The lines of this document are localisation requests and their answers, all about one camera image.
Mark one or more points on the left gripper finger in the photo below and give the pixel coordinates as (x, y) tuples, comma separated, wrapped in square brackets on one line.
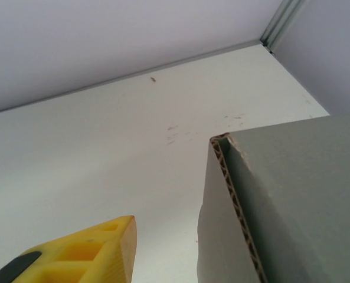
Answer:
[(109, 244)]

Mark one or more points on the grey corrugated cardboard box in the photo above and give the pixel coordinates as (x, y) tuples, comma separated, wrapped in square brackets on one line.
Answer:
[(310, 191)]

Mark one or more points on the right aluminium frame post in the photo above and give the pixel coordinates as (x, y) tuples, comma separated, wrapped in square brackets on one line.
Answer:
[(278, 26)]

